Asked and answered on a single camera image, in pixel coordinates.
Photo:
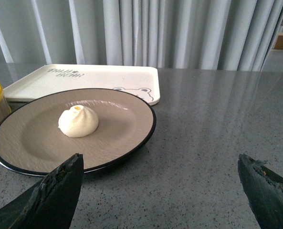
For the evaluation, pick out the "white steamed bun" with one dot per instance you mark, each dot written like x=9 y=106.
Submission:
x=78 y=121

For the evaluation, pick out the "beige plate with black rim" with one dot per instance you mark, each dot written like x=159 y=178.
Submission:
x=31 y=142

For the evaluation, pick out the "grey pleated curtain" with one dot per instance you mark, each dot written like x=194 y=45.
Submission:
x=196 y=34

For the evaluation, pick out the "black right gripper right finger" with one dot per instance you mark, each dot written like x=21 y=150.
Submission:
x=264 y=190

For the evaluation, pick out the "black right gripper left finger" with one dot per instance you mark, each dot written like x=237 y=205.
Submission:
x=50 y=203

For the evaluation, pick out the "cream bear serving tray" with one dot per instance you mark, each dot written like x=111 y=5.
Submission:
x=52 y=78

